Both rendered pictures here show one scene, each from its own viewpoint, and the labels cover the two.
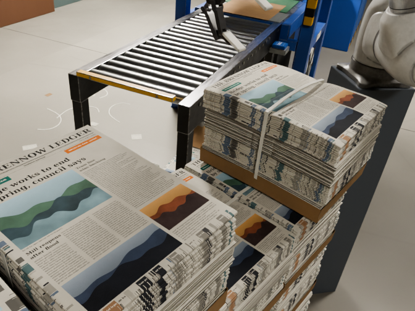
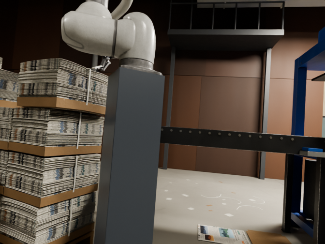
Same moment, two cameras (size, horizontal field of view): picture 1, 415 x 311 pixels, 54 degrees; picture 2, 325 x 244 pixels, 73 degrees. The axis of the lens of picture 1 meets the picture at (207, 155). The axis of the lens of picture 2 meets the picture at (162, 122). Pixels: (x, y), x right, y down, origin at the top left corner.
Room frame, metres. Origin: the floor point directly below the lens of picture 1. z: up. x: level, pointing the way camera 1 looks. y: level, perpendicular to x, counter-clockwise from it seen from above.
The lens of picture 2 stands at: (1.25, -1.51, 0.76)
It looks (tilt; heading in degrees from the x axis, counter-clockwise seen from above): 3 degrees up; 79
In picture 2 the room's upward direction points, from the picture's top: 4 degrees clockwise
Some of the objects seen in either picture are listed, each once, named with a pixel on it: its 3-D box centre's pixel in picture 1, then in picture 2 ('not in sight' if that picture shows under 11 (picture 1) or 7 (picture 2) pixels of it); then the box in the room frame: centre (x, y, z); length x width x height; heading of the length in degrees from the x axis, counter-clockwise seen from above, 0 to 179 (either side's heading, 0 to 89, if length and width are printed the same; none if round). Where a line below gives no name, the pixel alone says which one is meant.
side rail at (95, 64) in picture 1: (154, 44); not in sight; (2.15, 0.35, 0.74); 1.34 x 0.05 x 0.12; 160
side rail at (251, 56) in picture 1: (241, 65); (228, 139); (1.98, -0.13, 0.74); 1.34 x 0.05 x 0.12; 160
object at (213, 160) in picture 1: (251, 145); (81, 109); (1.03, -0.13, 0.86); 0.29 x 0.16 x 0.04; 144
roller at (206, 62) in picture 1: (180, 58); not in sight; (1.89, 0.18, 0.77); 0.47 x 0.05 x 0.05; 70
